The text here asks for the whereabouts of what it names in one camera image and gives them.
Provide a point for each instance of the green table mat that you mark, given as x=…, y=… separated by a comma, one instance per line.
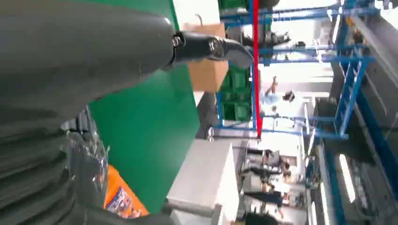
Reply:
x=146, y=124

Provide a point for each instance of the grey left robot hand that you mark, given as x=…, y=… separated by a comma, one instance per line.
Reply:
x=77, y=49

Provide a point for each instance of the blue ceiling beam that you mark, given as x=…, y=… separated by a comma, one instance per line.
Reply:
x=377, y=139

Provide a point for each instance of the green plastic crate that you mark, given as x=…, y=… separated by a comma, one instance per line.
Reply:
x=239, y=80
x=238, y=111

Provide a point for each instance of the brown cardboard box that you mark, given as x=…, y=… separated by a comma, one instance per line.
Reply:
x=208, y=74

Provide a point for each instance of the grey ceiling rail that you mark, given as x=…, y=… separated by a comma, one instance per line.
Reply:
x=377, y=43

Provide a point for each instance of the white cabinet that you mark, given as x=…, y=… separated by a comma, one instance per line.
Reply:
x=205, y=174

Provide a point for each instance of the chrome metal bar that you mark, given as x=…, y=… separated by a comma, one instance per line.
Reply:
x=230, y=133

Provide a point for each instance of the long ceiling light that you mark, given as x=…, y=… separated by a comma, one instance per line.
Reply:
x=347, y=178

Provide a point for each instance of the ribbed grey left robot arm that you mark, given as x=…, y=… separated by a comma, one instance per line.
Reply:
x=28, y=174

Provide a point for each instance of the blue metal rack frame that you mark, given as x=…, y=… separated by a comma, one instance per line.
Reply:
x=348, y=93

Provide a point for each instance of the person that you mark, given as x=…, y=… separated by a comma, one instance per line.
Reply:
x=267, y=166
x=273, y=98
x=270, y=195
x=261, y=220

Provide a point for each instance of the red pole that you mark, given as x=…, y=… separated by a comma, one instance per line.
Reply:
x=256, y=93

